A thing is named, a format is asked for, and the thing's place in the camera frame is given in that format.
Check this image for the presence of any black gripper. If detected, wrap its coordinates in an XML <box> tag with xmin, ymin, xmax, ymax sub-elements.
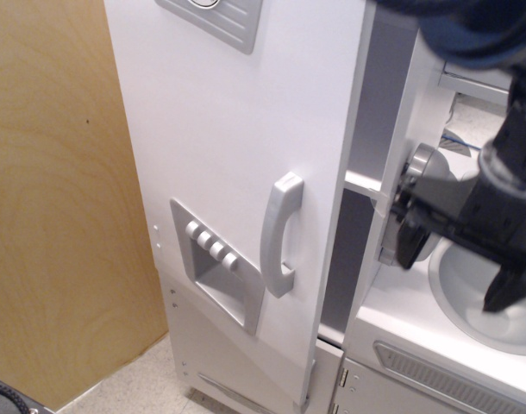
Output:
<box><xmin>390</xmin><ymin>166</ymin><xmax>526</xmax><ymax>314</ymax></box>

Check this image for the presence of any grey fridge door handle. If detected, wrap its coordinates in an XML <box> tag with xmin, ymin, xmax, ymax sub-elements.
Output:
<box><xmin>260</xmin><ymin>172</ymin><xmax>304</xmax><ymax>298</ymax></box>

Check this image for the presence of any white toy fridge door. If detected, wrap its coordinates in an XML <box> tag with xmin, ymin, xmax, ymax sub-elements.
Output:
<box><xmin>105</xmin><ymin>1</ymin><xmax>373</xmax><ymax>404</ymax></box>

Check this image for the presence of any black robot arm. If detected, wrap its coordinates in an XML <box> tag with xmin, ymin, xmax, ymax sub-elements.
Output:
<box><xmin>385</xmin><ymin>1</ymin><xmax>526</xmax><ymax>313</ymax></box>

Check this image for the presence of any grey toy sink bowl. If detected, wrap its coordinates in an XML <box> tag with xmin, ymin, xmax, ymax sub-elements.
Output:
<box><xmin>429</xmin><ymin>239</ymin><xmax>526</xmax><ymax>356</ymax></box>

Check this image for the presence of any grey toy telephone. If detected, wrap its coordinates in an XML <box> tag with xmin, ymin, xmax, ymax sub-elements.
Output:
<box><xmin>379</xmin><ymin>144</ymin><xmax>478</xmax><ymax>267</ymax></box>

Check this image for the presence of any white toy kitchen cabinet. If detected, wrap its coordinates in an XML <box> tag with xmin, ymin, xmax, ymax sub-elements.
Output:
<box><xmin>319</xmin><ymin>7</ymin><xmax>526</xmax><ymax>413</ymax></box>

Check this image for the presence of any grey vent panel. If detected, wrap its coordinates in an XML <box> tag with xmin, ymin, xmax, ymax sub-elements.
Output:
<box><xmin>373</xmin><ymin>341</ymin><xmax>526</xmax><ymax>413</ymax></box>

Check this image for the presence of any metal cabinet hinge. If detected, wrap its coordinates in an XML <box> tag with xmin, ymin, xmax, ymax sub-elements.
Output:
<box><xmin>338</xmin><ymin>368</ymin><xmax>348</xmax><ymax>387</ymax></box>

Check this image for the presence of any grey ice dispenser panel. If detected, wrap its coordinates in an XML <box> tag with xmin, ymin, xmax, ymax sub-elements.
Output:
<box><xmin>170</xmin><ymin>199</ymin><xmax>265</xmax><ymax>336</ymax></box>

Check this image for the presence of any white lower freezer door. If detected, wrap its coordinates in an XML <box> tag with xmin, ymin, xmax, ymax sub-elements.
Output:
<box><xmin>159</xmin><ymin>269</ymin><xmax>346</xmax><ymax>414</ymax></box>

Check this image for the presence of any plywood board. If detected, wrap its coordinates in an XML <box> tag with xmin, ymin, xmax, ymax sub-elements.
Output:
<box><xmin>0</xmin><ymin>1</ymin><xmax>166</xmax><ymax>409</ymax></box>

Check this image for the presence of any black case corner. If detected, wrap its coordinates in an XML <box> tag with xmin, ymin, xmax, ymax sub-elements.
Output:
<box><xmin>0</xmin><ymin>380</ymin><xmax>53</xmax><ymax>414</ymax></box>

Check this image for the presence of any blue cable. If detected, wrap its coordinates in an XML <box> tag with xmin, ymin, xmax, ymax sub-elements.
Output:
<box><xmin>440</xmin><ymin>134</ymin><xmax>482</xmax><ymax>153</ymax></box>

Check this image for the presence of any grey lower door handle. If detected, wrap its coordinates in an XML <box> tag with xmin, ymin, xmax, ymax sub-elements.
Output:
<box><xmin>305</xmin><ymin>359</ymin><xmax>316</xmax><ymax>400</ymax></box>

